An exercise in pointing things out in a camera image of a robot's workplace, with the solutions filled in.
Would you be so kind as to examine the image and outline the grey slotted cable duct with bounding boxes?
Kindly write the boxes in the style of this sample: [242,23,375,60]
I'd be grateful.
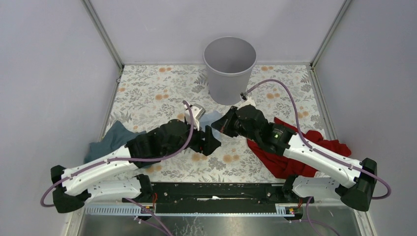
[85,202,301,218]

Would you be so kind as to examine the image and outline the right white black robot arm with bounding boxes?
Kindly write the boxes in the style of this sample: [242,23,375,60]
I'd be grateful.
[211,105,377,211]

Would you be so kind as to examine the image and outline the aluminium frame post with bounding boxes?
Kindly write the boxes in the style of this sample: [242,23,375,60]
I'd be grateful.
[81,0,124,71]
[310,0,353,70]

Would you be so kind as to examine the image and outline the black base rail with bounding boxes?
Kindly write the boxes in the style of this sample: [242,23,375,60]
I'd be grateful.
[133,182,308,209]

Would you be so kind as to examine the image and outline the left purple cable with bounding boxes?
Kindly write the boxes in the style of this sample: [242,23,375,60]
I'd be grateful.
[40,100,195,208]

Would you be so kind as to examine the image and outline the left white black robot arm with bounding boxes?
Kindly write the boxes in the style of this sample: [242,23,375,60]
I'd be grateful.
[50,119,221,213]

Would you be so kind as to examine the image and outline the left aluminium frame post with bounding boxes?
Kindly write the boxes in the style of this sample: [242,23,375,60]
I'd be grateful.
[81,0,124,71]

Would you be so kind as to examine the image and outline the teal blue cloth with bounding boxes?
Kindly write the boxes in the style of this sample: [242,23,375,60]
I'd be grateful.
[84,121,146,164]

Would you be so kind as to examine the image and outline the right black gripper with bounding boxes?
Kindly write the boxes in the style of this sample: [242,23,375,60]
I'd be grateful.
[210,106,259,143]

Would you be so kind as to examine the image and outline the light blue plastic trash bag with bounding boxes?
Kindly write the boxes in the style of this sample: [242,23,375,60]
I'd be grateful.
[199,111,223,131]

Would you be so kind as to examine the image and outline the grey plastic trash bin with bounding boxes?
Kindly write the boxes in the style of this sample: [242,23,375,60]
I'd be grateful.
[203,36,257,105]

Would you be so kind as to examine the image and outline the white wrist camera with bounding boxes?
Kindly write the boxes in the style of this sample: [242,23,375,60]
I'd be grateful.
[184,101,206,131]
[238,92,256,110]

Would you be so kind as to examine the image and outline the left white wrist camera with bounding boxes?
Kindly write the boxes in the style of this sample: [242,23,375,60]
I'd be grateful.
[184,101,206,131]

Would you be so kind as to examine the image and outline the floral patterned table mat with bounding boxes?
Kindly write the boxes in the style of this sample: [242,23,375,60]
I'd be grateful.
[104,64,330,184]

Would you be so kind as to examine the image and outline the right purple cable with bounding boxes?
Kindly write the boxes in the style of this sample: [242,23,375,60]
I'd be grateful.
[245,79,392,200]

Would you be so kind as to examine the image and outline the right aluminium frame post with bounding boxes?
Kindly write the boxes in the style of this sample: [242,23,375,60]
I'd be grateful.
[310,0,353,70]

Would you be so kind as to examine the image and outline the red cloth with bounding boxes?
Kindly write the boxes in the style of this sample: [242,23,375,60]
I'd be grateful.
[243,113,359,188]

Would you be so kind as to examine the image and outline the purple cable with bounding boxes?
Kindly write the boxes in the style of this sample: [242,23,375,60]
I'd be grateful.
[40,100,195,208]
[245,79,392,200]

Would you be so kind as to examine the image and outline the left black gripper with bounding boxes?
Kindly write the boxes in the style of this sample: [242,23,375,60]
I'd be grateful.
[163,118,221,157]

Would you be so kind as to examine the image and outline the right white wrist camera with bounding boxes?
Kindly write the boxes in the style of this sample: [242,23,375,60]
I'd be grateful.
[238,92,256,110]

